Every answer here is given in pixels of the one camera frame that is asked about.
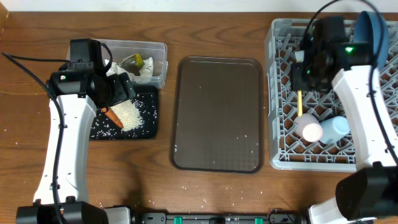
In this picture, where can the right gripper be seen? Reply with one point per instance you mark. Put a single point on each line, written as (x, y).
(298, 78)

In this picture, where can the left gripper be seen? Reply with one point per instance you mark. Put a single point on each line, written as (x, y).
(121, 90)

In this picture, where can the yellow plastic spoon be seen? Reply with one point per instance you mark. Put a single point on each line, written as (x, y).
(299, 103)

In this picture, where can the orange carrot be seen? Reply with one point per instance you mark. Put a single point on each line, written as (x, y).
(112, 116)

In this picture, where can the green snack wrapper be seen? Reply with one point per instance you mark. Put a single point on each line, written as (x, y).
(132, 64)

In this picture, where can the white paper ball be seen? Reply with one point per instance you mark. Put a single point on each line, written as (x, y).
(146, 72)

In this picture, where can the pink cup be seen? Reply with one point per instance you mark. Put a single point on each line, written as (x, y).
(308, 128)

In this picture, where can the light blue cup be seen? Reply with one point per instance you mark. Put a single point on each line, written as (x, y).
(334, 129)

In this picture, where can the dark blue plate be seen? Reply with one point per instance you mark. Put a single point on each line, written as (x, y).
(368, 29)

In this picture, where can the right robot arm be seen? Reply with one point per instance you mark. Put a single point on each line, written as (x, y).
(329, 60)

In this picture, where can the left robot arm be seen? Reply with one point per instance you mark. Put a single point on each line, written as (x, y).
(77, 90)

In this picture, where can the grey dishwasher rack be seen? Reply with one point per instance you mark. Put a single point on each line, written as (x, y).
(288, 151)

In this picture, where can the pile of white rice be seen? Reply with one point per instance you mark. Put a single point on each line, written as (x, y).
(129, 114)

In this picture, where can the black tray bin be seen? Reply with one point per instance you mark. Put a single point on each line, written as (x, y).
(104, 129)

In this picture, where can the brown serving tray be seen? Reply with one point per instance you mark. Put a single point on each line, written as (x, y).
(218, 123)

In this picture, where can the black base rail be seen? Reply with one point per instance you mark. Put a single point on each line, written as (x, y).
(275, 216)

